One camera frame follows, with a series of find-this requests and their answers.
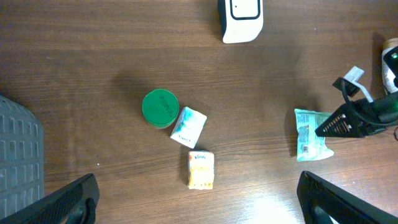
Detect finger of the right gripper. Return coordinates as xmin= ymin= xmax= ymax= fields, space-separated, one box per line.
xmin=315 ymin=104 xmax=364 ymax=138

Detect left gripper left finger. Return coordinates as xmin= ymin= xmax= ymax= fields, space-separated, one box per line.
xmin=1 ymin=174 xmax=100 ymax=224

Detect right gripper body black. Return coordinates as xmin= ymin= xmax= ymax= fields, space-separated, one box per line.
xmin=348 ymin=92 xmax=397 ymax=135

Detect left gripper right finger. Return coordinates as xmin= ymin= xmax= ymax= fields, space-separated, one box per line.
xmin=297 ymin=170 xmax=397 ymax=224

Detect teal wipes packet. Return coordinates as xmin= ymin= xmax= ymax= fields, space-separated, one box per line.
xmin=294 ymin=109 xmax=334 ymax=162

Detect orange tissue pack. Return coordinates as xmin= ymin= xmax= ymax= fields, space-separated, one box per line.
xmin=188 ymin=151 xmax=215 ymax=190

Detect small teal tissue pack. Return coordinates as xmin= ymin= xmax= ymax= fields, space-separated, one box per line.
xmin=170 ymin=106 xmax=207 ymax=149

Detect green lid jar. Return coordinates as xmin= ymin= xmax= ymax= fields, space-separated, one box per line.
xmin=142 ymin=88 xmax=180 ymax=129

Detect white green tube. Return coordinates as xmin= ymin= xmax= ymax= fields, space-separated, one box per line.
xmin=381 ymin=38 xmax=397 ymax=95

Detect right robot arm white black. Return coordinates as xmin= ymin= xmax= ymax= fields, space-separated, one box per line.
xmin=315 ymin=47 xmax=397 ymax=138

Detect grey plastic mesh basket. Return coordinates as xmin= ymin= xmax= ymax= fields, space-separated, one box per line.
xmin=0 ymin=96 xmax=45 ymax=219

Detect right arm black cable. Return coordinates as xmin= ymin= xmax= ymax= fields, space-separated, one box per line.
xmin=340 ymin=77 xmax=398 ymax=142

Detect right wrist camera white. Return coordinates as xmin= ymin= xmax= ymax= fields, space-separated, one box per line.
xmin=333 ymin=66 xmax=374 ymax=103

